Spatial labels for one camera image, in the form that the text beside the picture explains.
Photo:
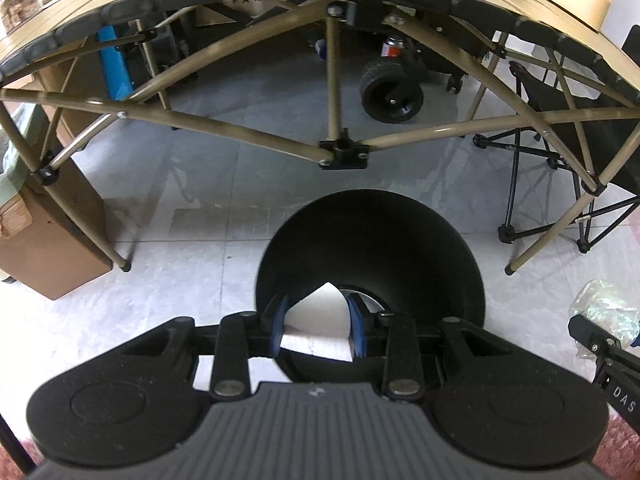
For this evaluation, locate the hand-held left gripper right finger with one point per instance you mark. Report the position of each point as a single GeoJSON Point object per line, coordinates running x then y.
{"type": "Point", "coordinates": [357, 327]}

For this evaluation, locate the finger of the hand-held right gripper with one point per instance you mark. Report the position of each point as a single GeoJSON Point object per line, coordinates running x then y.
{"type": "Point", "coordinates": [592, 332]}

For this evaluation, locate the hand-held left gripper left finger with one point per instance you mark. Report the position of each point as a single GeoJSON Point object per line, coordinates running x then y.
{"type": "Point", "coordinates": [278, 325]}

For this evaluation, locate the clear plastic wrapper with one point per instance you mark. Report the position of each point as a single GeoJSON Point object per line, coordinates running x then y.
{"type": "Point", "coordinates": [607, 302]}

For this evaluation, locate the white paper tissue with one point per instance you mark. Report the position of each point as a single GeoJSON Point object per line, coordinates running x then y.
{"type": "Point", "coordinates": [320, 320]}

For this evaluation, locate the black round trash bin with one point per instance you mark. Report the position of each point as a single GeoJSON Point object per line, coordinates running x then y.
{"type": "Point", "coordinates": [370, 230]}

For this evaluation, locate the red fuzzy rug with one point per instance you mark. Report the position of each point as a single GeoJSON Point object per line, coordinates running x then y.
{"type": "Point", "coordinates": [620, 452]}

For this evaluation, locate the brown cardboard box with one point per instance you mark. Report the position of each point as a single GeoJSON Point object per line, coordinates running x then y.
{"type": "Point", "coordinates": [50, 260]}

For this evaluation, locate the black wheeled cart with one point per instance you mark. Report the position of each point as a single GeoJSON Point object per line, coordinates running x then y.
{"type": "Point", "coordinates": [392, 90]}

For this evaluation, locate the black folding chair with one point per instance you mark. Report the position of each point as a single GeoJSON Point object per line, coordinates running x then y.
{"type": "Point", "coordinates": [545, 85]}

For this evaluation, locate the red white spray can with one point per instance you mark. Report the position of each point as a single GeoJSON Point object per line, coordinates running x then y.
{"type": "Point", "coordinates": [393, 46]}

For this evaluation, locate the blue plastic panel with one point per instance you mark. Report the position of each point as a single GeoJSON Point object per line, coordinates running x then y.
{"type": "Point", "coordinates": [116, 65]}

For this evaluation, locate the clear snack jar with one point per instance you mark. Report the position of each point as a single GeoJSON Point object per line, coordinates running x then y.
{"type": "Point", "coordinates": [20, 7]}

